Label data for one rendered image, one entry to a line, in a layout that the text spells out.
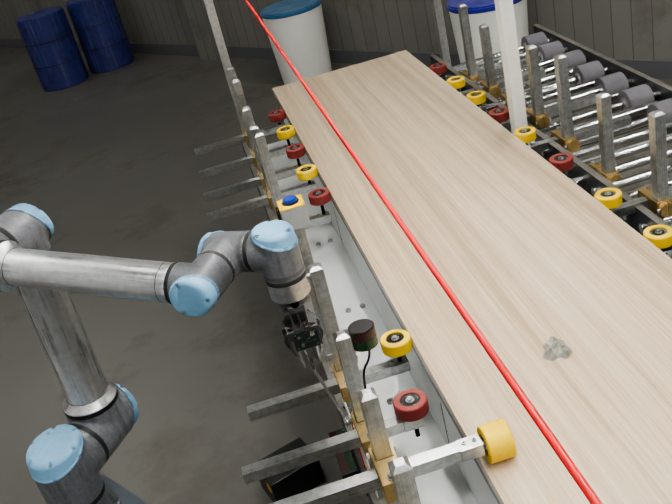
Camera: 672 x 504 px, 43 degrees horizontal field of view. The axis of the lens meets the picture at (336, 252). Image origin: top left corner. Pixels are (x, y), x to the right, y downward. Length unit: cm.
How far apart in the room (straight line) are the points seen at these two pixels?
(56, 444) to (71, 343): 26
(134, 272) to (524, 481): 89
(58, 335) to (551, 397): 121
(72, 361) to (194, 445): 133
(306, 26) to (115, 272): 548
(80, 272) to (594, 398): 113
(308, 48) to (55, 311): 525
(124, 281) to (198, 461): 174
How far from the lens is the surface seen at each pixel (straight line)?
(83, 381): 233
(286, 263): 177
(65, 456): 228
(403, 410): 195
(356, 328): 188
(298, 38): 716
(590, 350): 206
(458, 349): 211
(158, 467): 351
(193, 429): 362
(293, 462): 199
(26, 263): 196
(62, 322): 224
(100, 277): 184
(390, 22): 720
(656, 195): 273
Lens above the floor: 216
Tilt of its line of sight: 28 degrees down
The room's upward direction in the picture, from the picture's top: 14 degrees counter-clockwise
